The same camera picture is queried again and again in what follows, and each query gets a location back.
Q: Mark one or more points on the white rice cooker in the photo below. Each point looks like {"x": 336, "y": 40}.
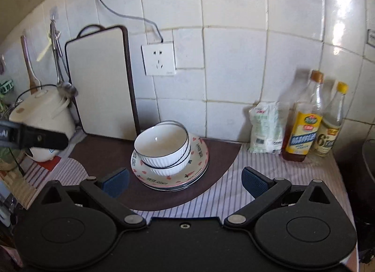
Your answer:
{"x": 48, "y": 110}

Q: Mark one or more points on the hanging wooden spatula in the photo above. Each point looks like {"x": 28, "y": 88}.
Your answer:
{"x": 33, "y": 81}

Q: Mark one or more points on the heart pattern plate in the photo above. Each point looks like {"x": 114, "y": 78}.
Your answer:
{"x": 198, "y": 150}

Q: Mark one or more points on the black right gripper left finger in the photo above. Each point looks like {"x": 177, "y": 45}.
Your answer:
{"x": 114, "y": 198}

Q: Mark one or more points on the white seasoning bag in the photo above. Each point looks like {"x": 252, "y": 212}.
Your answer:
{"x": 268, "y": 120}

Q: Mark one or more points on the white wall socket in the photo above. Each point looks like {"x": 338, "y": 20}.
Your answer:
{"x": 159, "y": 59}

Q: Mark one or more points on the black wok with lid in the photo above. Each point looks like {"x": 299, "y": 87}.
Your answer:
{"x": 368, "y": 156}

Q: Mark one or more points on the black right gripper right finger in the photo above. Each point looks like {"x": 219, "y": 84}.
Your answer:
{"x": 267, "y": 194}

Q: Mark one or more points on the white sun print plate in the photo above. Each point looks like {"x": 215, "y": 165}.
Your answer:
{"x": 188, "y": 176}

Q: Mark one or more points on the white cutting board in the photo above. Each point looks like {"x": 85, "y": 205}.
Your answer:
{"x": 100, "y": 68}

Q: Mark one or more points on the small white ribbed bowl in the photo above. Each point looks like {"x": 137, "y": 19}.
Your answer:
{"x": 173, "y": 154}
{"x": 161, "y": 142}

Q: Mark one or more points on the hanging metal ladle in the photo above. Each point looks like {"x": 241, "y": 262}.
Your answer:
{"x": 65, "y": 88}

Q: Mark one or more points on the yellow label cooking wine bottle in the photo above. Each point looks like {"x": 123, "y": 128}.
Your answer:
{"x": 301, "y": 132}

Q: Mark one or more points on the striped pink table mat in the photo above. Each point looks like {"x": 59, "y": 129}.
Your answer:
{"x": 285, "y": 227}

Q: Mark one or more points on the white vinegar bottle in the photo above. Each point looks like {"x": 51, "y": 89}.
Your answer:
{"x": 331, "y": 122}

